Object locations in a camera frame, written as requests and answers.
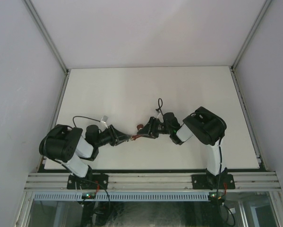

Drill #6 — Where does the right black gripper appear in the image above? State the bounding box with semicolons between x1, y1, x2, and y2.
137;116;172;138

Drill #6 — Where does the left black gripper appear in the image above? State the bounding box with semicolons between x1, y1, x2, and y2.
95;124;130;148

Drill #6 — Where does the brown water faucet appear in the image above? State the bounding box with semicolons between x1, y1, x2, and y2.
131;124;144;140

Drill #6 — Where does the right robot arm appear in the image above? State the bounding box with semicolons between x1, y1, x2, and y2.
135;106;227;189

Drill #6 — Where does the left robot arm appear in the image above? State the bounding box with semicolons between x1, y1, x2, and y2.
39;124;131;189

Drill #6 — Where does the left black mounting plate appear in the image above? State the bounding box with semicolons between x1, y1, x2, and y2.
67;174;109;190

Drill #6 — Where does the black mounting plate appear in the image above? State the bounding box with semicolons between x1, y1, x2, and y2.
67;174;109;190
191;174;236;190

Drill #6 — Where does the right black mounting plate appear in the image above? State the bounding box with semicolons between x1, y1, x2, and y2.
191;174;236;190

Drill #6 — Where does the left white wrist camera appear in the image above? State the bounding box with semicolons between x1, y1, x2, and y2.
100;115;108;126

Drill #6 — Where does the left camera black cable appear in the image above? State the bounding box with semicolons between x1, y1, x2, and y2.
72;115;103;128

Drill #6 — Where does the blue slotted cable duct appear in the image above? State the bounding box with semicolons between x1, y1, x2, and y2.
34;192;209;202

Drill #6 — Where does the right aluminium frame post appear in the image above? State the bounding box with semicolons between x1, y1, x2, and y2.
230;0;273;95

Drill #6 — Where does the aluminium frame post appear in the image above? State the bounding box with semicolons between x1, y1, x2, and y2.
22;0;69;95
230;0;273;95

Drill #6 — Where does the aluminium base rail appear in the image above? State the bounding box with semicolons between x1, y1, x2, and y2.
24;172;281;192

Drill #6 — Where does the left aluminium frame post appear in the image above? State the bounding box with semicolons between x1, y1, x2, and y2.
22;0;69;95

